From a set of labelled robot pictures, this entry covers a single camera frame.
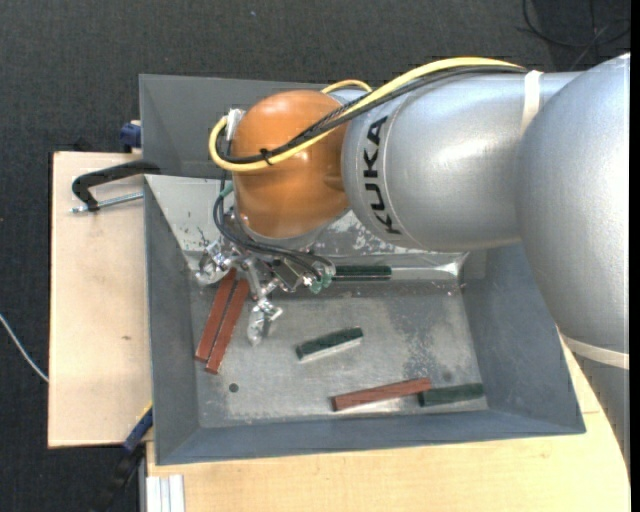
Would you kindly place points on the pale wood board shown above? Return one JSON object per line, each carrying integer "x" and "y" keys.
{"x": 95, "y": 300}

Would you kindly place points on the grey metal bin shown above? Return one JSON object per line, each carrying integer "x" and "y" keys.
{"x": 350, "y": 415}

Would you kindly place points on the red-brown flat block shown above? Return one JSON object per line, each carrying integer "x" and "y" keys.
{"x": 227, "y": 330}
{"x": 380, "y": 394}
{"x": 214, "y": 320}

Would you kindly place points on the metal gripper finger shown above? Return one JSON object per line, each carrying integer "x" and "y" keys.
{"x": 214, "y": 262}
{"x": 261, "y": 320}

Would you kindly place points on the dark green flat block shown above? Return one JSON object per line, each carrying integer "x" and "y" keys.
{"x": 450, "y": 394}
{"x": 327, "y": 341}
{"x": 362, "y": 271}

